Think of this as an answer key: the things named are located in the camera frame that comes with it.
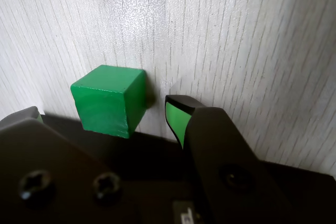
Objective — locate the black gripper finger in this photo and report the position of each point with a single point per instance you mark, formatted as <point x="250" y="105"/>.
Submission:
<point x="223" y="150"/>
<point x="52" y="176"/>

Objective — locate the green wooden cube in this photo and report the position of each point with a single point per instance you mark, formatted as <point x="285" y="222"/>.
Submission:
<point x="105" y="103"/>

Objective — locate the black box lid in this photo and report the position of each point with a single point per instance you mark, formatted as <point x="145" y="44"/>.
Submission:
<point x="157" y="155"/>

